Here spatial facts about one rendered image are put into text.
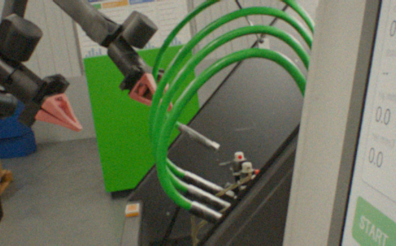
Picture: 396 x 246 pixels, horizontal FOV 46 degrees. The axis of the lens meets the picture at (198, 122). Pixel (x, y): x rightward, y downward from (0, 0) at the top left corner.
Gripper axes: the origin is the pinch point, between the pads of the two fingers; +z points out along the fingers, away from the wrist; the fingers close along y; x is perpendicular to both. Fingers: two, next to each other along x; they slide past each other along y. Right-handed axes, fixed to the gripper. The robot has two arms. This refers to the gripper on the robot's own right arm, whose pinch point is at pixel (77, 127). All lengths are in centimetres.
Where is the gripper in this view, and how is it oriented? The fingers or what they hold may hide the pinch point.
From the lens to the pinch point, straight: 89.7
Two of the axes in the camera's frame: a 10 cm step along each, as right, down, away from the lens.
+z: 7.8, 6.3, -0.2
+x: 1.8, -2.0, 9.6
